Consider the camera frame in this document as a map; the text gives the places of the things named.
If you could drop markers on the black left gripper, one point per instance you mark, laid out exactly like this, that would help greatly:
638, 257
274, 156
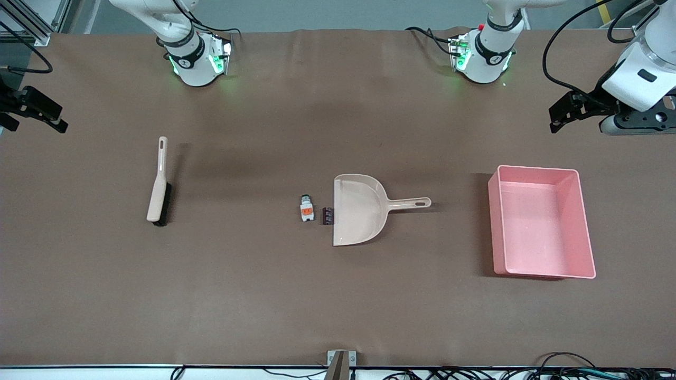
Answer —
592, 102

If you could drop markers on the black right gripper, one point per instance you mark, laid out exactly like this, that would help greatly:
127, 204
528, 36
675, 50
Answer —
11, 102

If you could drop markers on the beige hand brush black bristles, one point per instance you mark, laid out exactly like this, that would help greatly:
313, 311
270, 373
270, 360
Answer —
157, 195

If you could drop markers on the beige plastic dustpan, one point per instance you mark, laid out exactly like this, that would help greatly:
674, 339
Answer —
356, 211

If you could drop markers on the dark brown cylindrical capacitor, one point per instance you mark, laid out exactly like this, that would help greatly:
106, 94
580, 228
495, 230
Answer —
328, 215

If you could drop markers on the white orange push-button switch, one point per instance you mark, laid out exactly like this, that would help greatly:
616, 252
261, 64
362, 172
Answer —
306, 211

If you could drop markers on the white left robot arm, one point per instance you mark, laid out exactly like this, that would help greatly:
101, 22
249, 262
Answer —
488, 58

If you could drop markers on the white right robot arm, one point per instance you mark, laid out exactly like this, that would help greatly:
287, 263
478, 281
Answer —
195, 68

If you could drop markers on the pink plastic bin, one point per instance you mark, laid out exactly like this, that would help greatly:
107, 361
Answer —
538, 227

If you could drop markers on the brown table cover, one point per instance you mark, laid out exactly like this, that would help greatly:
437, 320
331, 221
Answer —
317, 295

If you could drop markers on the aluminium extrusion frame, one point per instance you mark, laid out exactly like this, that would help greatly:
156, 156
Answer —
39, 38

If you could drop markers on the grey metal bracket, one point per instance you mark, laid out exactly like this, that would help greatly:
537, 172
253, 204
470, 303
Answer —
340, 364

